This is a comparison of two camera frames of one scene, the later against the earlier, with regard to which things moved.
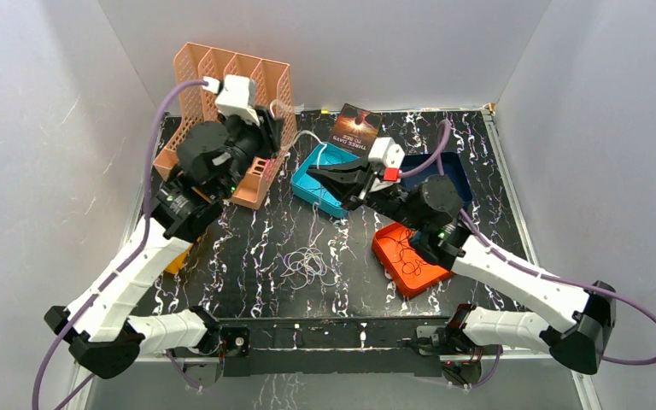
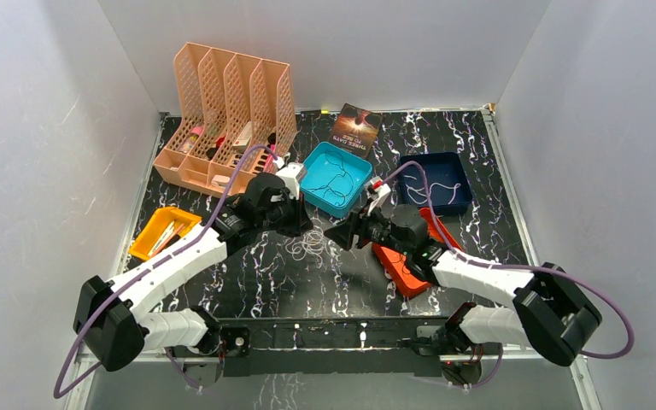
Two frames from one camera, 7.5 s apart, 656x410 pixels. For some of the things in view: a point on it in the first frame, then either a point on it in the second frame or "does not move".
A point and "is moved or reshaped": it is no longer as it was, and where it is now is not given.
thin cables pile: (309, 263) -> (312, 243)
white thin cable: (319, 158) is moved or reshaped
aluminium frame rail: (584, 382) does not move
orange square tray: (407, 270) does not move
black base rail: (284, 345) does not move
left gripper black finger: (272, 131) -> (305, 222)
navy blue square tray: (452, 167) does not move
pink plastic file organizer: (254, 119) does not move
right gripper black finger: (350, 178) -> (343, 233)
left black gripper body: (271, 132) -> (289, 216)
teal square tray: (305, 184) does not move
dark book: (354, 130) does not move
